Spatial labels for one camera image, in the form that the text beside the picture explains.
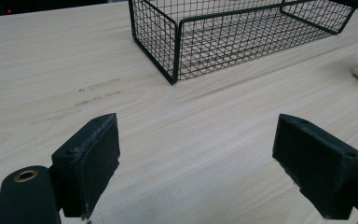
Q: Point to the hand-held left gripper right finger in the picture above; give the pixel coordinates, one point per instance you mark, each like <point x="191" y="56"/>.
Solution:
<point x="317" y="174"/>

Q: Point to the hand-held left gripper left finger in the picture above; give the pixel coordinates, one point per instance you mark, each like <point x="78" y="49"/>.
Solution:
<point x="87" y="168"/>

